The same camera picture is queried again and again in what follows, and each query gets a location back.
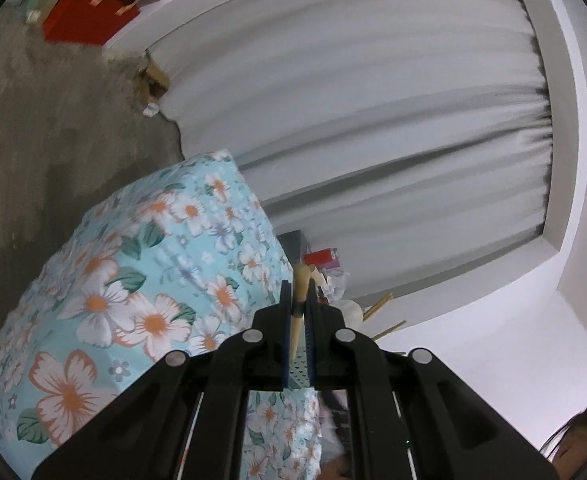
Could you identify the wooden chopstick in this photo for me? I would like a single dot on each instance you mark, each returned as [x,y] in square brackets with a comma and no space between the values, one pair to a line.
[392,329]
[301,283]
[379,305]

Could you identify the beige silicone spatula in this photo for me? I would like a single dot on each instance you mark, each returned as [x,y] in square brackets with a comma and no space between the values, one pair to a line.
[352,313]

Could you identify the red thermos bottle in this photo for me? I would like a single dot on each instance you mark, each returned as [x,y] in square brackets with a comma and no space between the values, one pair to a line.
[322,258]

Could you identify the floral blue tablecloth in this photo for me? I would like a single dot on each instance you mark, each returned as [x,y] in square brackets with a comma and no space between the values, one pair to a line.
[179,260]

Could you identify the mint green utensil holder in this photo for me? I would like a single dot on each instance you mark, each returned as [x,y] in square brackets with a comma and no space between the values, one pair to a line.
[298,377]

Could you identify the dark grey side cabinet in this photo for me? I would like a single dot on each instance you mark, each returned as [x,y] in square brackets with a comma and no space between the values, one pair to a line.
[294,246]

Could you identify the small cardboard box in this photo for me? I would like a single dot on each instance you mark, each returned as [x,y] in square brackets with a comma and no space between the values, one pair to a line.
[155,83]

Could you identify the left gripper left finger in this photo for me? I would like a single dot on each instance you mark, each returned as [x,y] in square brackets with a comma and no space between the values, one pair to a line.
[185,417]

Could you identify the white plastic bag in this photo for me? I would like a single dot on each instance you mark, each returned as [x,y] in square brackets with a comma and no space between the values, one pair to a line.
[335,284]

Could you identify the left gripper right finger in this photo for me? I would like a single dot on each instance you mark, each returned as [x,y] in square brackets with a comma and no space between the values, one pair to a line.
[412,417]

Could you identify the grey curtain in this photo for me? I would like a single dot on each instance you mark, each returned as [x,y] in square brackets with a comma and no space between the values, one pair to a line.
[413,136]

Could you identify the red gift bag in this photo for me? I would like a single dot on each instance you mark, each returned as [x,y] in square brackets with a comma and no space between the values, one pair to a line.
[89,22]

